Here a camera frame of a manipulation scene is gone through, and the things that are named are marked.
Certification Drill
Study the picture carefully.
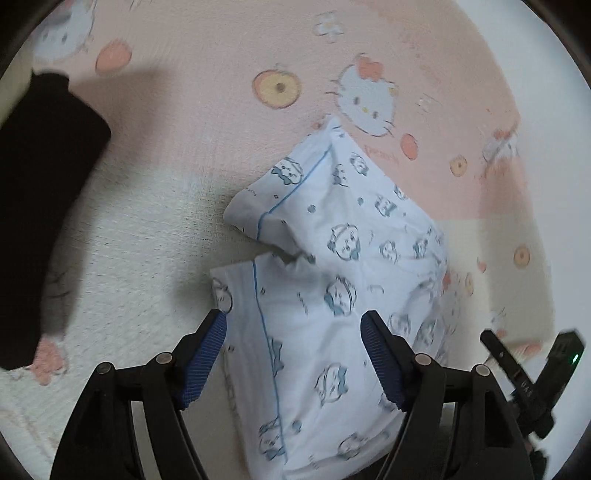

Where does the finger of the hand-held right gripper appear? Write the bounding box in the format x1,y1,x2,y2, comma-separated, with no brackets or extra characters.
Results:
480,329,536,398

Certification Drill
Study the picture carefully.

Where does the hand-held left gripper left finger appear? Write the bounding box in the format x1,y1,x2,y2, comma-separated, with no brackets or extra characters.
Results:
48,308,228,480

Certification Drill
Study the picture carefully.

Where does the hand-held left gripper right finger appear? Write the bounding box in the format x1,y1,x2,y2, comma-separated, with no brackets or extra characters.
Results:
359,310,536,480

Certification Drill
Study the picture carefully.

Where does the white cartoon print pajama garment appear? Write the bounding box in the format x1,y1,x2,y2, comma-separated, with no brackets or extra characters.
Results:
210,114,451,480

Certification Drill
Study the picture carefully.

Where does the black cloth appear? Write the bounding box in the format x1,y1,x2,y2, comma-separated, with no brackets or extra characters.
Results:
0,71,112,371

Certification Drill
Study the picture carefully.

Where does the pink cartoon cat printed blanket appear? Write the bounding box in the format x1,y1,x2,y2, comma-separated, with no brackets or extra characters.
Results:
0,0,557,480

